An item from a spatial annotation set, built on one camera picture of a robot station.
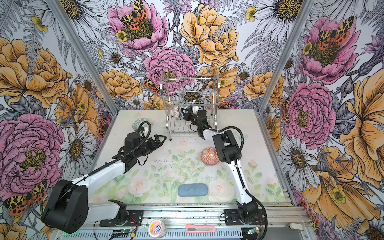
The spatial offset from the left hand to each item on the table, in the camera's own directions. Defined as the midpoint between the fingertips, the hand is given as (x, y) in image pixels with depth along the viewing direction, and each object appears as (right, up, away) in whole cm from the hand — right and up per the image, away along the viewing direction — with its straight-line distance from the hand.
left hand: (162, 144), depth 86 cm
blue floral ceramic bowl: (+9, +18, +17) cm, 26 cm away
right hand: (+9, +20, +16) cm, 27 cm away
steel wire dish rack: (+8, +35, +29) cm, 46 cm away
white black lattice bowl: (+5, +19, +18) cm, 27 cm away
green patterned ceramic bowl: (-23, +12, +23) cm, 35 cm away
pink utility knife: (+17, -38, -15) cm, 44 cm away
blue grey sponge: (+17, -23, -6) cm, 30 cm away
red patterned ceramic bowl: (+27, -9, +8) cm, 30 cm away
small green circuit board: (-14, -39, -15) cm, 44 cm away
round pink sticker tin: (+3, -32, -23) cm, 40 cm away
